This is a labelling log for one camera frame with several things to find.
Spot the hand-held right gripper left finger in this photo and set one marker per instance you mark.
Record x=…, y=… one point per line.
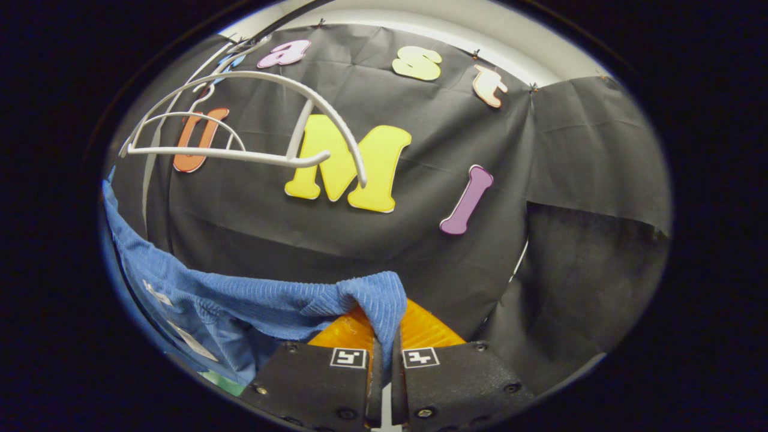
x=312, y=384

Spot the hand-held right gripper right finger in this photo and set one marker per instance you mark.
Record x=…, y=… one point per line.
x=456, y=378

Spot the green laundry hamper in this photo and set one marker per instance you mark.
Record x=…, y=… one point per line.
x=225, y=383

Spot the white plastic clothes hanger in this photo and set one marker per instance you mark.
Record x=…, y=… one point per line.
x=192, y=113
x=240, y=156

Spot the black backdrop cloth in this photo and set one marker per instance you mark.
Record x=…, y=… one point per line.
x=570, y=150

